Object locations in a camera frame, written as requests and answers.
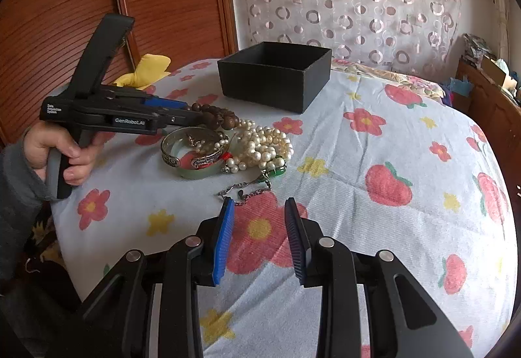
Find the yellow striped plush toy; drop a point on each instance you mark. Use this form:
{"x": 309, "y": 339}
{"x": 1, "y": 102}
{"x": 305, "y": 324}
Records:
{"x": 144, "y": 69}

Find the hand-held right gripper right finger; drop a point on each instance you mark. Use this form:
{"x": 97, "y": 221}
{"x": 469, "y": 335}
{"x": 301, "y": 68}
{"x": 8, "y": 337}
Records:
{"x": 294, "y": 240}

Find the black jewelry box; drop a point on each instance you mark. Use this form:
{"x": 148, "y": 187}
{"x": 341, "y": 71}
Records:
{"x": 274, "y": 77}

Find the pale green jade bangle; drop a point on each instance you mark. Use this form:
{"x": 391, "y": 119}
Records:
{"x": 195, "y": 174}

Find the person's left hand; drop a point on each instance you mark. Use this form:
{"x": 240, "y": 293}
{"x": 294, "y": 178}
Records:
{"x": 61, "y": 148}

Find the dark floral blanket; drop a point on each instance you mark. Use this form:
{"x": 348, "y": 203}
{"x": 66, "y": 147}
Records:
{"x": 40, "y": 248}

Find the pale window curtain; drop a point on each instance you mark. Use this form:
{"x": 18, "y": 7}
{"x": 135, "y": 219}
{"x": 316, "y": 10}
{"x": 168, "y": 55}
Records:
{"x": 500, "y": 3}

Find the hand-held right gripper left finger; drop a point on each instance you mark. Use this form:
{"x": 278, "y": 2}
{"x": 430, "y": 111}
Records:
{"x": 224, "y": 244}

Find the cardboard box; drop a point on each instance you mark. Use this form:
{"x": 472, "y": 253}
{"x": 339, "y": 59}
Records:
{"x": 494, "y": 73}

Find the person's left forearm grey sleeve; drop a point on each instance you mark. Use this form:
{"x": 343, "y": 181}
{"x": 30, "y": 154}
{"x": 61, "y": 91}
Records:
{"x": 18, "y": 211}

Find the brown wooden cabinet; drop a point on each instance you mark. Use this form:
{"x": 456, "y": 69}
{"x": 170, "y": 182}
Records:
{"x": 492, "y": 109}

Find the floral quilt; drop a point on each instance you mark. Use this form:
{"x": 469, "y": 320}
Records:
{"x": 407, "y": 79}

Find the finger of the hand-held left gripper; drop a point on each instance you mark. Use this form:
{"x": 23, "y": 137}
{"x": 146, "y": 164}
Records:
{"x": 167, "y": 102}
{"x": 179, "y": 120}

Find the strawberry flower print sheet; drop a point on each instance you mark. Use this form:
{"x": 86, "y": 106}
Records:
{"x": 366, "y": 187}

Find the blue plastic bag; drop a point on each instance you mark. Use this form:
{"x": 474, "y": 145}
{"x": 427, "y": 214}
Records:
{"x": 462, "y": 90}

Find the pile of magazines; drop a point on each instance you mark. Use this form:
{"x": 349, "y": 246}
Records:
{"x": 476, "y": 45}

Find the engraved silver bangle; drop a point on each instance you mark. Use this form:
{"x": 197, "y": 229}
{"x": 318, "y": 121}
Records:
{"x": 171, "y": 156}

